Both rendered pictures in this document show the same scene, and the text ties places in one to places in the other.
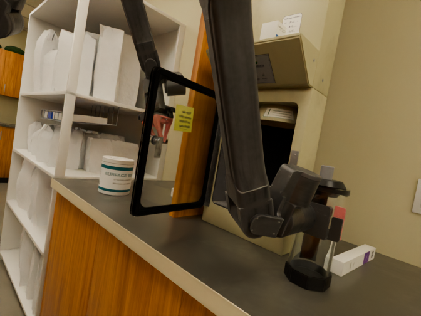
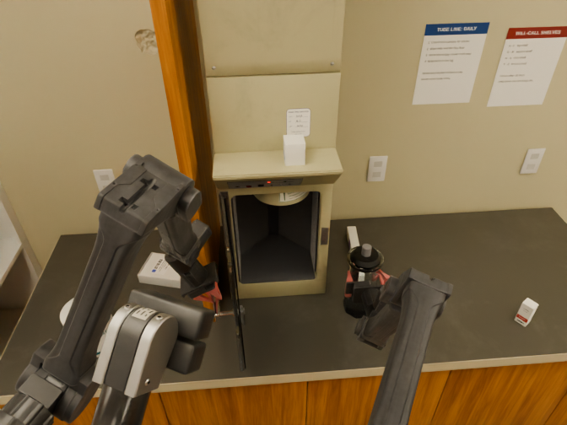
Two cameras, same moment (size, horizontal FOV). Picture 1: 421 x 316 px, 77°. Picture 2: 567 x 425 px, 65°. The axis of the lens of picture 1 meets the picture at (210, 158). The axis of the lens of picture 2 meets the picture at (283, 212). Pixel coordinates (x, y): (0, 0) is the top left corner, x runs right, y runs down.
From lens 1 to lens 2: 1.09 m
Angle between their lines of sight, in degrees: 55
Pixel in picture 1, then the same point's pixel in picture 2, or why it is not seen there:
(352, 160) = not seen: hidden behind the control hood
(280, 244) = (322, 287)
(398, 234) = (359, 198)
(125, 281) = (231, 400)
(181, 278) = (315, 376)
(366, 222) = (334, 198)
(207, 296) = (342, 374)
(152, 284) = (271, 387)
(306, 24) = (317, 121)
